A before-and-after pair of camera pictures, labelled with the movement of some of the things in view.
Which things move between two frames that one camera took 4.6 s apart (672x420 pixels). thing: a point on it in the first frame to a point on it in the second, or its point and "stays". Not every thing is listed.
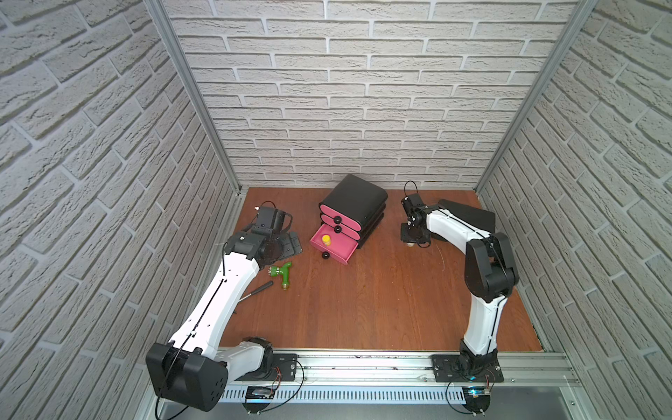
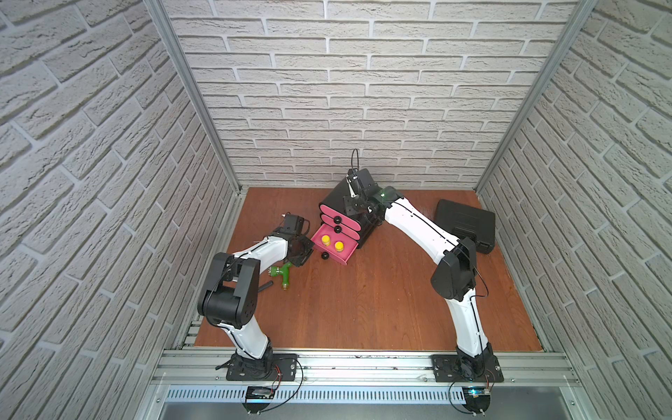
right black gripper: (404, 235) to (348, 207)
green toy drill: (274, 271) stays
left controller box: (258, 398) stays
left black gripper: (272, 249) to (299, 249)
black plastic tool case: (479, 217) stays
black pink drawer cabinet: (350, 213) stays
